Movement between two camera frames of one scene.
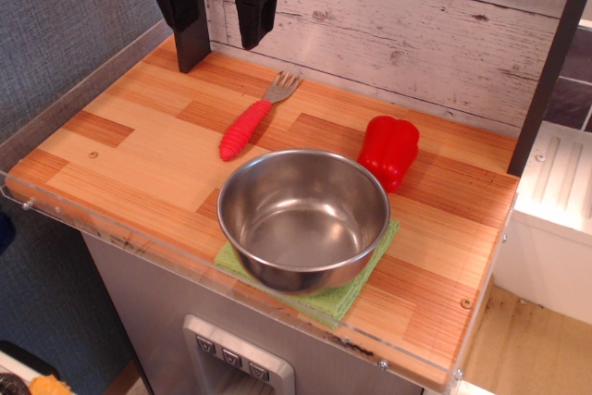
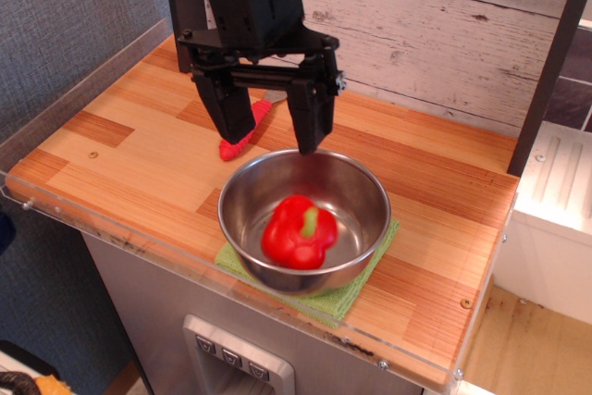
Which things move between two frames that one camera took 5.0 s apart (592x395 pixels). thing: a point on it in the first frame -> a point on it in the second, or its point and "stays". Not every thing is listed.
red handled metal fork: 282,88 stays
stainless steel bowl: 303,221 stays
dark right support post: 553,65 stays
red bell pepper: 388,149 -> 298,233
